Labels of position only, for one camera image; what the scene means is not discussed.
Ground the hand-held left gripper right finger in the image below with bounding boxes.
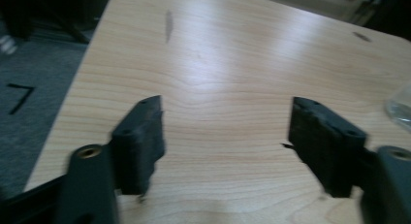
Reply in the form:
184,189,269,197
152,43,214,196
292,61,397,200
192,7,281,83
288,96,411,224

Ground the dark stand base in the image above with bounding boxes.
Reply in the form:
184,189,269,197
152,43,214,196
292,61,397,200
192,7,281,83
0,0,112,46

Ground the clear plastic bag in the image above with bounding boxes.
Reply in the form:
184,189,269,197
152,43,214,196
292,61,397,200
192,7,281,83
384,84,411,133

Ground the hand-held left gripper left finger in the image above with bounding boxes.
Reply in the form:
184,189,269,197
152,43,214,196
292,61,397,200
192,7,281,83
64,94,167,224

